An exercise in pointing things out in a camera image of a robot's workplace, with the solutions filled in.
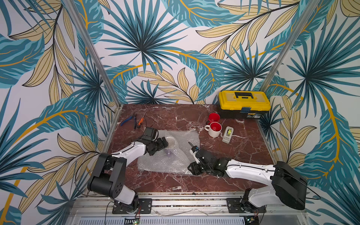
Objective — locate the yellow black plastic toolbox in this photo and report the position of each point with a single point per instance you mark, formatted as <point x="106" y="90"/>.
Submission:
<point x="243" y="104"/>

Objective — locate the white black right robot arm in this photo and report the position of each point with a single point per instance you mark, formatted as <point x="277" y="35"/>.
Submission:
<point x="282" y="184"/>

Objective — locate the white mug red inside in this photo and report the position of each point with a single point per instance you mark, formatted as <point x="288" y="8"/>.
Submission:
<point x="213" y="129"/>

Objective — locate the clear bubble wrap sheet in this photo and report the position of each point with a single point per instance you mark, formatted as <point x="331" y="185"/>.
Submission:
<point x="180" y="158"/>

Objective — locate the blue handled pliers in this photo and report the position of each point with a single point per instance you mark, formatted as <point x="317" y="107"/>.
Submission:
<point x="132" y="117"/>

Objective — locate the right aluminium corner post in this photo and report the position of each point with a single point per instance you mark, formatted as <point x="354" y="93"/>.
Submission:
<point x="298" y="23"/>

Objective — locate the aluminium corner post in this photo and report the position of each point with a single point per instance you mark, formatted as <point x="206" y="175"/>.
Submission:
<point x="298" y="23"/>
<point x="75" y="16"/>

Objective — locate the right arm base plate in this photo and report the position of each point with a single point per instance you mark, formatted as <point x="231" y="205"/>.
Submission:
<point x="238" y="205"/>

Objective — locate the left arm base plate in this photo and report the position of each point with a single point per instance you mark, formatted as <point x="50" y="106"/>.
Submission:
<point x="142" y="206"/>

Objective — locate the orange handled screwdriver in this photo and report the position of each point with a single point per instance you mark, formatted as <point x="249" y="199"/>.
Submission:
<point x="139" y="124"/>

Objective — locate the red mug black handle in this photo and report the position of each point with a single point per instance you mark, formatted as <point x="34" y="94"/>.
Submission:
<point x="213" y="117"/>

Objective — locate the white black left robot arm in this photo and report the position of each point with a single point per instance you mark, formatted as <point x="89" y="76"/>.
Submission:
<point x="108" y="176"/>

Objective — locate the left aluminium corner post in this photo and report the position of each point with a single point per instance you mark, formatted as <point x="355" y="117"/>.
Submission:
<point x="75" y="16"/>

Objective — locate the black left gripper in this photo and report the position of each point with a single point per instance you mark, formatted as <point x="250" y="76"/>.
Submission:
<point x="161" y="145"/>

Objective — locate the aluminium front frame rail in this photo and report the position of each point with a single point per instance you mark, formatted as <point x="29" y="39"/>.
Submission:
<point x="182" y="208"/>

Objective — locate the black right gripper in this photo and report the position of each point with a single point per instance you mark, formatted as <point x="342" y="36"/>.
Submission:
<point x="198" y="166"/>

